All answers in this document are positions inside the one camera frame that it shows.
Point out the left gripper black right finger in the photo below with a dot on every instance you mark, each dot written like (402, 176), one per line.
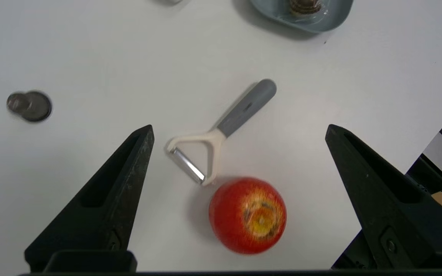
(382, 199)

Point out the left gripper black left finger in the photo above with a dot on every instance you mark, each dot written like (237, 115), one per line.
(109, 207)

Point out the Ferrero Rocher ice cream cone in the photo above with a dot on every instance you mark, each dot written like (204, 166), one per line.
(304, 7)

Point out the grey-blue square dish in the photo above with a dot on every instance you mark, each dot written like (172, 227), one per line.
(320, 21)

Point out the red apple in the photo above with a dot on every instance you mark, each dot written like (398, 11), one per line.
(246, 214)

